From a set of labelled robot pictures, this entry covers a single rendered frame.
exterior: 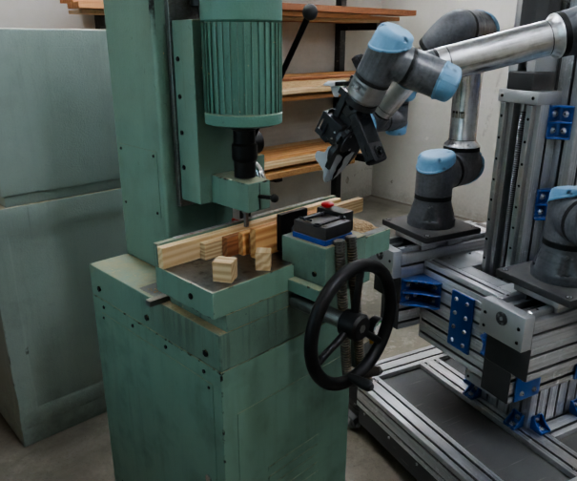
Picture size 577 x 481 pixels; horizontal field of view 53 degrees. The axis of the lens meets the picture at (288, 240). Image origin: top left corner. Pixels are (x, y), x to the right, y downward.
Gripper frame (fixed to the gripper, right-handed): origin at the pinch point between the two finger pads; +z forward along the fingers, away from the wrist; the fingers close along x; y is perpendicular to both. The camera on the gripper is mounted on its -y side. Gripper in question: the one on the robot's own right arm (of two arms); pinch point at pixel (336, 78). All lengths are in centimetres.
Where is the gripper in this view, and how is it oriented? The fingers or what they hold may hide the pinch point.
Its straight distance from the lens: 229.5
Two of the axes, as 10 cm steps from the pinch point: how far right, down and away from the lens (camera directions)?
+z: -6.7, -2.5, 7.1
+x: 7.4, -3.4, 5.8
